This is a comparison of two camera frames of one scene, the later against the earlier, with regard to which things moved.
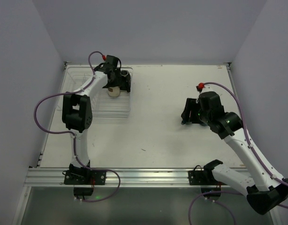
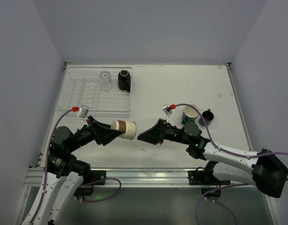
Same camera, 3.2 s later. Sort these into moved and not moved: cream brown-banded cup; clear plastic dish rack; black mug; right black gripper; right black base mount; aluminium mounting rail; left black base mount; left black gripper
Moved: right black gripper; cream brown-banded cup; left black gripper
Not moved: clear plastic dish rack; aluminium mounting rail; left black base mount; right black base mount; black mug
